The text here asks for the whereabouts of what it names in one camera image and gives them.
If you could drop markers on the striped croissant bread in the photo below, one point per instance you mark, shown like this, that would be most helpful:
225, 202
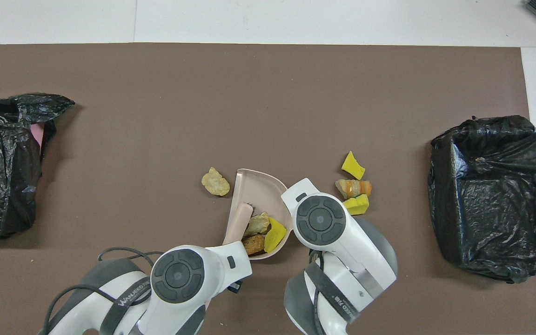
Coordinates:
353, 188

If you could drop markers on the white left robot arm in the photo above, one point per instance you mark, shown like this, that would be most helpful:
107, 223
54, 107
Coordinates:
179, 274

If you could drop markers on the pale dumpling piece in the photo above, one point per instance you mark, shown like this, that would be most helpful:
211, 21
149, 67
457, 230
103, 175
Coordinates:
257, 225
215, 182

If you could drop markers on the beige plastic dustpan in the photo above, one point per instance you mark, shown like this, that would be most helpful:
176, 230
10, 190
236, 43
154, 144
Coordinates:
258, 190

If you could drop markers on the notched yellow sponge piece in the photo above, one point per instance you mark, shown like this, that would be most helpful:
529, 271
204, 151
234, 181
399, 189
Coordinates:
275, 235

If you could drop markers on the brown table mat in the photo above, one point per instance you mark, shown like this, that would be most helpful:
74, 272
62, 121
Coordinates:
268, 70

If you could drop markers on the yellow green sponge block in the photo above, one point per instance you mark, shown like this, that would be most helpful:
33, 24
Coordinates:
358, 205

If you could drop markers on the black bag lined bin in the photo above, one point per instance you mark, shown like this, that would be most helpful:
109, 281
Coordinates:
496, 209

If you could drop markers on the yellow sponge wedge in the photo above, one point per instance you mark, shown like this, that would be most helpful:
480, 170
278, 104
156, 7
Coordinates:
352, 166

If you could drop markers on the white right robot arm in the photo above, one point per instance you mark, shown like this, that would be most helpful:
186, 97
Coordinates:
365, 260

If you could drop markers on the beige hand brush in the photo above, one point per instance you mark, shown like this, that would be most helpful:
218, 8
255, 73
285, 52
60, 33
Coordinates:
239, 223

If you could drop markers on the pink plastic bin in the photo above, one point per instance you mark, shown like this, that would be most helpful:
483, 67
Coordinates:
37, 135

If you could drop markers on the brown fried bread roll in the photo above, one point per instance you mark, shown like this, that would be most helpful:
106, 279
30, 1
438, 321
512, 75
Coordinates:
253, 244

